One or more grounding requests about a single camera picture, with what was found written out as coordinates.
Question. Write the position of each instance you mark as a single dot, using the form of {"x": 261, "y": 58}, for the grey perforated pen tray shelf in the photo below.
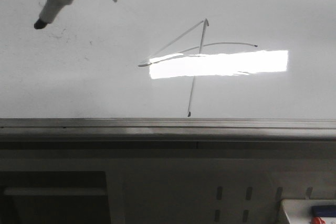
{"x": 216, "y": 186}

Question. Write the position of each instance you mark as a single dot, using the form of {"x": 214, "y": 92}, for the white plastic marker tray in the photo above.
{"x": 299, "y": 210}

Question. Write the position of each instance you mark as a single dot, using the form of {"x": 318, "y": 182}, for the red capped marker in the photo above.
{"x": 318, "y": 220}

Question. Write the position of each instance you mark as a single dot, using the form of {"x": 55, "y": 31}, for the blue capped marker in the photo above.
{"x": 328, "y": 211}

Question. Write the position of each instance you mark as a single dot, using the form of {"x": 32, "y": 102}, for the white whiteboard with aluminium frame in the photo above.
{"x": 233, "y": 68}

